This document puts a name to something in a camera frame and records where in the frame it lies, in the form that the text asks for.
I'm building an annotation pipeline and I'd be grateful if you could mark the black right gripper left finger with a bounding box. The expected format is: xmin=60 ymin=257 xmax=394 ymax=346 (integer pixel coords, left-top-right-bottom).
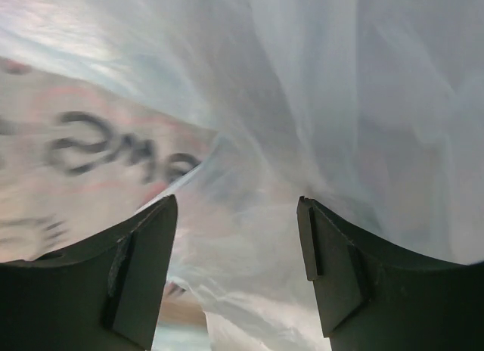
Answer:
xmin=1 ymin=195 xmax=178 ymax=351

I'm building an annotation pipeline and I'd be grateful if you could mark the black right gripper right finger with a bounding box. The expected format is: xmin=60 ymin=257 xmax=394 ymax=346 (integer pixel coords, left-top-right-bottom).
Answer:
xmin=297 ymin=197 xmax=483 ymax=351

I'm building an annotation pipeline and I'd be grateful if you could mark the light blue cartoon plastic bag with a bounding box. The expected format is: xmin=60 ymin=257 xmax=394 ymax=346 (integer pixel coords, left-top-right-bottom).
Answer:
xmin=1 ymin=0 xmax=483 ymax=350

